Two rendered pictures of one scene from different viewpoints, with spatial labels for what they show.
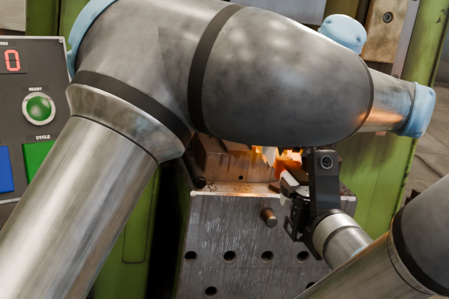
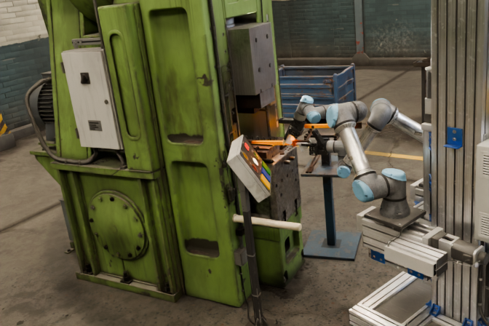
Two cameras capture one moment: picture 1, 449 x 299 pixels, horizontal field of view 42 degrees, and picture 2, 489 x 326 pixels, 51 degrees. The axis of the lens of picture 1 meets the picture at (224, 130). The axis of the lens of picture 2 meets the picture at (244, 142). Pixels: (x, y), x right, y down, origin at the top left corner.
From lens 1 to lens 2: 2.54 m
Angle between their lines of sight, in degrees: 41
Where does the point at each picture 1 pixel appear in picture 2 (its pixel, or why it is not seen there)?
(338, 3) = not seen: hidden behind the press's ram
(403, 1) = not seen: hidden behind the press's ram
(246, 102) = (364, 113)
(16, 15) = not seen: outside the picture
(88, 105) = (348, 125)
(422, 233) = (376, 123)
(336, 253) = (338, 147)
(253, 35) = (361, 105)
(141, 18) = (344, 110)
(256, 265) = (286, 180)
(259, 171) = (274, 151)
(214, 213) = (277, 168)
